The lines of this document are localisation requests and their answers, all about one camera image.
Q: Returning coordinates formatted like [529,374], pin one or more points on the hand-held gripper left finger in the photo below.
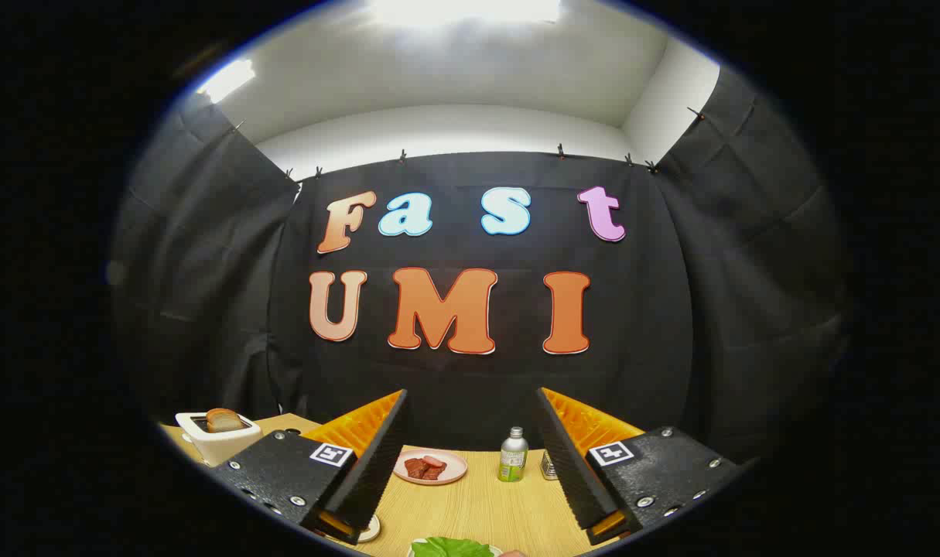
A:
[381,456]

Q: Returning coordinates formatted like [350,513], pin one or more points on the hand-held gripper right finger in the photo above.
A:
[566,456]

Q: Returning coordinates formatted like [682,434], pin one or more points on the green lettuce leaf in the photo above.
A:
[450,549]

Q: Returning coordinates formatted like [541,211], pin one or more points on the toasted bread slice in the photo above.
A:
[223,420]

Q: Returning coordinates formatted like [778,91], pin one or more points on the brown meat slice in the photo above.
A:
[417,469]

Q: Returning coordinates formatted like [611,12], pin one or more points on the green label metal bottle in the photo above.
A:
[513,460]

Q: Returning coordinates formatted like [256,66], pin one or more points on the round white plate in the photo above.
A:
[370,529]

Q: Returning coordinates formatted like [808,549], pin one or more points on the pink plate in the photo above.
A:
[456,464]

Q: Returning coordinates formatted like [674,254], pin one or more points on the black backdrop cloth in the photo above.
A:
[470,387]

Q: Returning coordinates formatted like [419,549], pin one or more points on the rounded square white plate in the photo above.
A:
[498,551]

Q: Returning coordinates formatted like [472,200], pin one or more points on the white toaster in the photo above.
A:
[206,447]

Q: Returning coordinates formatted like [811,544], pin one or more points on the ceiling light panel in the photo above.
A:
[462,9]
[226,80]

